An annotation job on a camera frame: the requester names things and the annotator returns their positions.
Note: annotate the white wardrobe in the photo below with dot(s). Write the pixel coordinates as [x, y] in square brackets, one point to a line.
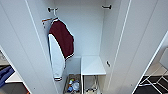
[86, 33]

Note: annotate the white inner shelf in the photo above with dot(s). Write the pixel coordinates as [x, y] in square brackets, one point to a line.
[92, 65]

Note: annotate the maroon jacket white sleeves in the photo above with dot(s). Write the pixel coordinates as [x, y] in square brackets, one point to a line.
[63, 40]

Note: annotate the small black door latch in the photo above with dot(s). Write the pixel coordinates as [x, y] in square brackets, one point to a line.
[108, 63]

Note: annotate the brown storage box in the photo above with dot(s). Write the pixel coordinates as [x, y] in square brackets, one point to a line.
[71, 85]

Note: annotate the white bottle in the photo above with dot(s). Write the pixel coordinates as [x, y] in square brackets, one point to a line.
[75, 86]

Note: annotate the white clothes hanger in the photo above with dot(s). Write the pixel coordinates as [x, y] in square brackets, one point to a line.
[54, 17]

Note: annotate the orange tag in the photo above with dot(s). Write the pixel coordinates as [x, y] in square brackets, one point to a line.
[46, 20]

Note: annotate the blue cloth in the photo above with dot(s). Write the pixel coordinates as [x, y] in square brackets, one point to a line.
[5, 76]

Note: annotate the black wall hook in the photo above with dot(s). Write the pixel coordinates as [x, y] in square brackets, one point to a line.
[51, 9]
[107, 7]

